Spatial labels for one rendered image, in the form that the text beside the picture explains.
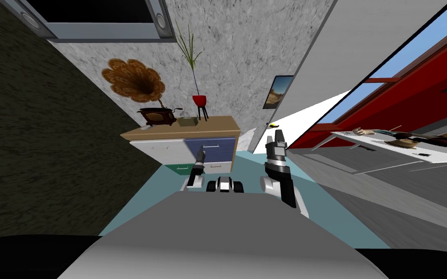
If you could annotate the framed landscape picture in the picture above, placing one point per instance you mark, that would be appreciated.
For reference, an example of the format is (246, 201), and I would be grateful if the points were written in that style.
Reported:
(278, 92)

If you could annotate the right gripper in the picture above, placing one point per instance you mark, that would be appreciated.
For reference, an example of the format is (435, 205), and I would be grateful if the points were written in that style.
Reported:
(277, 153)

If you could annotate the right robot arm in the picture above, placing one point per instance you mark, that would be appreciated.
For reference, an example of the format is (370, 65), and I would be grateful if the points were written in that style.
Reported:
(285, 186)

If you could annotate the wooden sideboard with drawers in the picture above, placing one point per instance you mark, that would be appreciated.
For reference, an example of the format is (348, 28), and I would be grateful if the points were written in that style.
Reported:
(177, 130)

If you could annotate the grey framed black screen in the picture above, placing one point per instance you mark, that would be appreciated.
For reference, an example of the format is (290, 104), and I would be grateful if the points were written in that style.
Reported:
(103, 29)

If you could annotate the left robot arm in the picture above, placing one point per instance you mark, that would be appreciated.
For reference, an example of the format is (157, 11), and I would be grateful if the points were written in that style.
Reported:
(194, 179)

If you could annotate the white table with clutter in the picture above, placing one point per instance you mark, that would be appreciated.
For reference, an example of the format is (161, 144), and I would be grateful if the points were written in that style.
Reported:
(433, 155)

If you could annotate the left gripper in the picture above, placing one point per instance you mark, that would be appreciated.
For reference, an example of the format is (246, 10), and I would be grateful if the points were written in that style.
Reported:
(200, 158)

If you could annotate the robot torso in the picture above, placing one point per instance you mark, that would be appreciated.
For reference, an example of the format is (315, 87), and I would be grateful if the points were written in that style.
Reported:
(223, 232)

